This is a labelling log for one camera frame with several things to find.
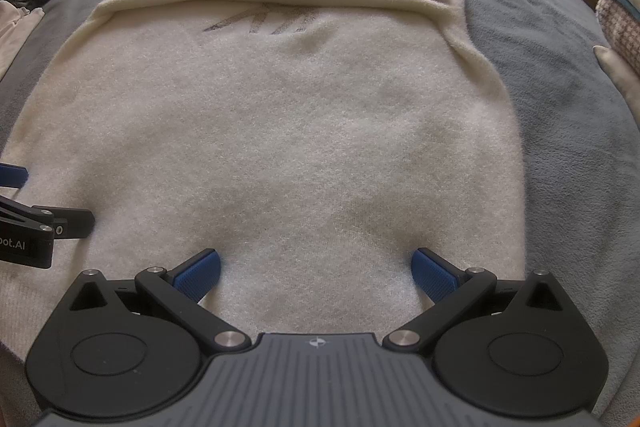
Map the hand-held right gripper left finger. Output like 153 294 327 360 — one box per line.
67 248 251 353

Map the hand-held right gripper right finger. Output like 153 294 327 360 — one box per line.
382 248 568 353

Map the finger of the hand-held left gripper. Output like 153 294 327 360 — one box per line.
0 197 96 240
0 164 28 188

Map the cream knit sweater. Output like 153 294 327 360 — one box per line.
0 0 526 408

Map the white crumpled garment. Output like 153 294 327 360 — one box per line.
0 0 46 78

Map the grey-blue bed blanket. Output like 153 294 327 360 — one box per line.
0 0 640 427

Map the off-white folded garment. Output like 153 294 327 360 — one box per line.
592 44 640 108

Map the checked folded garment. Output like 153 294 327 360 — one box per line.
595 0 640 72

